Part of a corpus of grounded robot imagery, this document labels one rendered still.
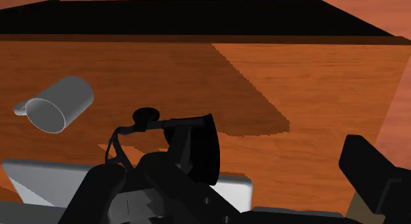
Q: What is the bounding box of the grey tablet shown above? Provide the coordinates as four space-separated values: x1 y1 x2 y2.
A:
1 158 254 215

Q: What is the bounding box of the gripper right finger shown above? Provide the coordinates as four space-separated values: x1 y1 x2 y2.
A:
338 134 411 224

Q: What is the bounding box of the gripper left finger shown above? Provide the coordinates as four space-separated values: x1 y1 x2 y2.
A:
138 152 246 224

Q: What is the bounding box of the grey mug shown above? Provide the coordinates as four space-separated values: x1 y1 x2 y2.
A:
13 76 95 134

